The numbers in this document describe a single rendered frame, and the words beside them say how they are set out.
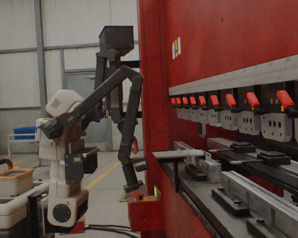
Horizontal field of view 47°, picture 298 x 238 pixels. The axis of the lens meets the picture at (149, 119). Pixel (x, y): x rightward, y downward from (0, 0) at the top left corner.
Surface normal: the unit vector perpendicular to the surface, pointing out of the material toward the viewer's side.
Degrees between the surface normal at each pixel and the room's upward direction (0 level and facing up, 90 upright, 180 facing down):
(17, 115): 90
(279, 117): 90
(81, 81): 90
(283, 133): 90
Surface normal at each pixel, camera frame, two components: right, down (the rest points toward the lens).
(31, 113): -0.14, 0.06
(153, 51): 0.11, 0.05
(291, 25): -0.99, 0.05
